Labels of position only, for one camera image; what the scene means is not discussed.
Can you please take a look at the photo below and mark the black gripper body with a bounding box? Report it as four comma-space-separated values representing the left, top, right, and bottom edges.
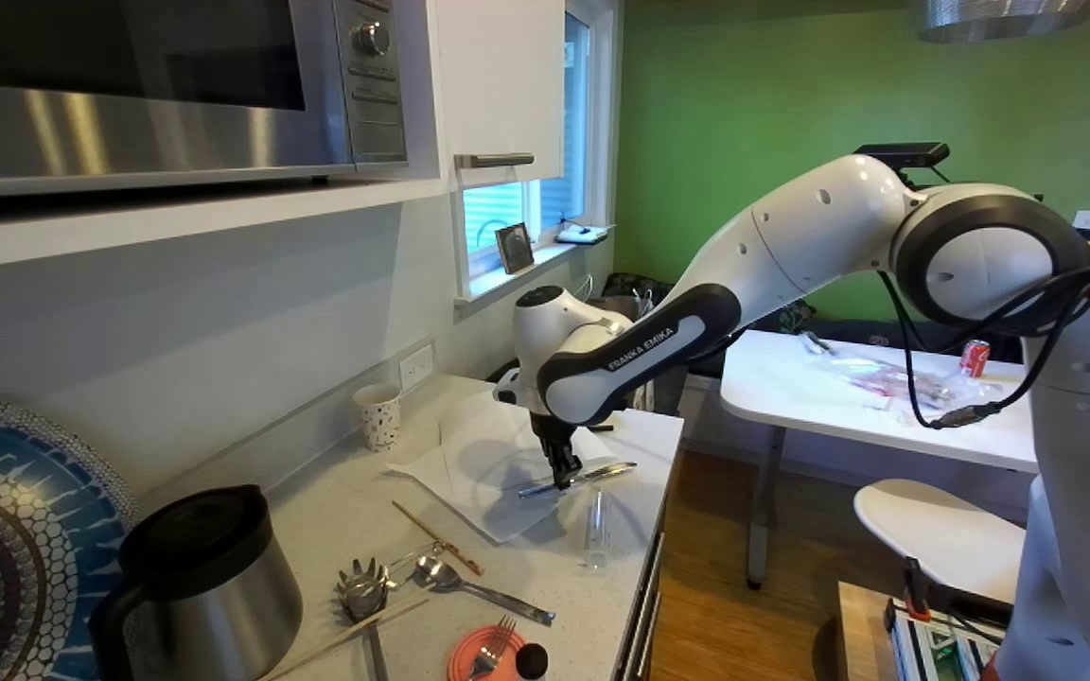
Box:
531, 415, 583, 474

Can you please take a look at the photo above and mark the silver spoon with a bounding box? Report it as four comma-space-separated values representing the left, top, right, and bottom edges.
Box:
416, 557, 555, 629

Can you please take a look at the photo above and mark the silver butter knife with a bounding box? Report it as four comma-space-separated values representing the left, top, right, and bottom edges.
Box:
517, 460, 634, 501

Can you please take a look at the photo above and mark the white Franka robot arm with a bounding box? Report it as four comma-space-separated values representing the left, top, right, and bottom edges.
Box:
516, 151, 1090, 681

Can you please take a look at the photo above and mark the wooden chopstick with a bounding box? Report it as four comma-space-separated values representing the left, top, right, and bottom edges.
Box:
391, 501, 483, 575

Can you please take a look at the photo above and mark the white paper towel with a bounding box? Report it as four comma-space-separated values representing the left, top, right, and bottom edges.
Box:
385, 378, 619, 552

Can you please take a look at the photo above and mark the patterned paper cup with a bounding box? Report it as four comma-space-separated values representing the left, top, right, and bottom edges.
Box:
351, 387, 401, 451

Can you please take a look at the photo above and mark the orange silicone lid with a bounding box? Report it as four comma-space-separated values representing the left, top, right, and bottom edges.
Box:
445, 625, 552, 681

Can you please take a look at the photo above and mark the white dining table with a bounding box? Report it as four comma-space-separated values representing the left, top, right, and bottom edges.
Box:
719, 328, 1036, 591

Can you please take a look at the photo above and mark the white upper cabinet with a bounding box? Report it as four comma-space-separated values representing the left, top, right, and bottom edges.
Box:
426, 0, 565, 184

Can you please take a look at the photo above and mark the steel coffee carafe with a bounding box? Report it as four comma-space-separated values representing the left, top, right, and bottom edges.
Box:
92, 485, 304, 681

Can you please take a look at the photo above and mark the white round stool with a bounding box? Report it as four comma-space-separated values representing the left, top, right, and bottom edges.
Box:
854, 478, 1025, 606

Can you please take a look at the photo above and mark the blue patterned decorative plate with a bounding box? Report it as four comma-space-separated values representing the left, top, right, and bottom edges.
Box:
0, 398, 123, 681

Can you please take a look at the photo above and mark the stainless steel microwave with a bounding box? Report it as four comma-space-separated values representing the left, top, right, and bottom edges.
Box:
0, 0, 410, 195

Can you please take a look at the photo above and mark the white wall outlet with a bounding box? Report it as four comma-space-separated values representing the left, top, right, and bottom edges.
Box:
396, 345, 434, 391

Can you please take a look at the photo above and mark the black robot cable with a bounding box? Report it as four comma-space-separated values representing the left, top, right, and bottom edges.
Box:
879, 256, 1090, 435

